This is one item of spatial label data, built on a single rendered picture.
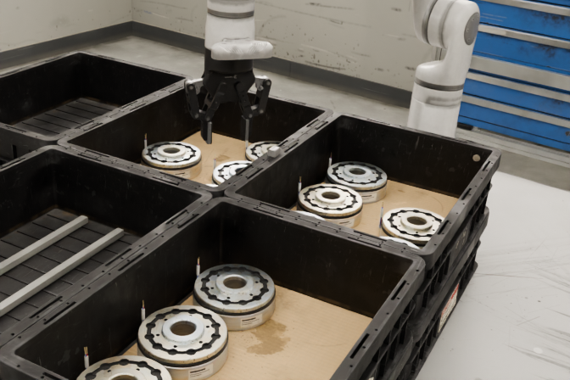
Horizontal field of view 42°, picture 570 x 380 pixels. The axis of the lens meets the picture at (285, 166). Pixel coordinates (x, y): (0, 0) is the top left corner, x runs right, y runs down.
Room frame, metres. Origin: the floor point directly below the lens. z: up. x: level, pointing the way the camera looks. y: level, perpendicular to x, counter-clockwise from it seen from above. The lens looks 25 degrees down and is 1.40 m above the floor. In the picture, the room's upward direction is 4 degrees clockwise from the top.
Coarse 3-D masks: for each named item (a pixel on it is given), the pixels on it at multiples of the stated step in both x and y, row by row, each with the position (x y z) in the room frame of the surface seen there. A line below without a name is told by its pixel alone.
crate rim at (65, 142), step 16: (192, 80) 1.38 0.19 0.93; (160, 96) 1.28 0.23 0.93; (272, 96) 1.32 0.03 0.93; (128, 112) 1.19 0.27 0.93; (320, 112) 1.27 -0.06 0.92; (96, 128) 1.11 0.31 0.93; (304, 128) 1.17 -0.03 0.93; (64, 144) 1.04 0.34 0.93; (288, 144) 1.10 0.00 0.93; (112, 160) 0.99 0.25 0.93; (256, 160) 1.03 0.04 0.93; (176, 176) 0.95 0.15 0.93; (240, 176) 0.97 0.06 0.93
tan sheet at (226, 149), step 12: (192, 144) 1.30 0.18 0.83; (204, 144) 1.30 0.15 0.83; (216, 144) 1.31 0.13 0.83; (228, 144) 1.31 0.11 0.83; (240, 144) 1.31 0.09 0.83; (204, 156) 1.25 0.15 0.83; (216, 156) 1.25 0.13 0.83; (228, 156) 1.26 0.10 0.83; (240, 156) 1.26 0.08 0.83; (204, 168) 1.20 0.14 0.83; (192, 180) 1.15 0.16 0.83; (204, 180) 1.15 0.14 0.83
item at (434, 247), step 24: (336, 120) 1.23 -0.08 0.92; (360, 120) 1.23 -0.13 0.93; (456, 144) 1.16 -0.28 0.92; (480, 144) 1.15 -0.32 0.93; (264, 168) 1.00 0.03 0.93; (480, 192) 1.01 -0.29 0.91; (312, 216) 0.86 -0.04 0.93; (456, 216) 0.89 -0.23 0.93; (384, 240) 0.82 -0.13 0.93; (432, 240) 0.82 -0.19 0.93; (432, 264) 0.79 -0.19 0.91
